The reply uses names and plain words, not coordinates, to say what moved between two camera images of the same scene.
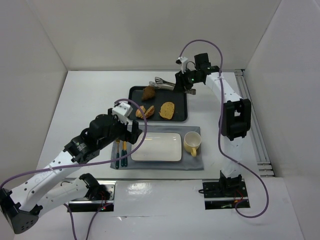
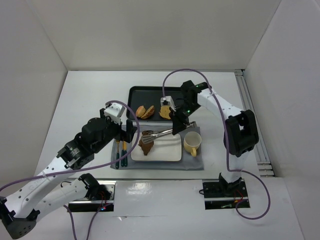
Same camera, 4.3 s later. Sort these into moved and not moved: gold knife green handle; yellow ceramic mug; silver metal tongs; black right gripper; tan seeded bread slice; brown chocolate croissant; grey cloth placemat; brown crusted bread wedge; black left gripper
Moved: brown chocolate croissant; black right gripper; silver metal tongs
Not moved: black left gripper; yellow ceramic mug; grey cloth placemat; brown crusted bread wedge; tan seeded bread slice; gold knife green handle
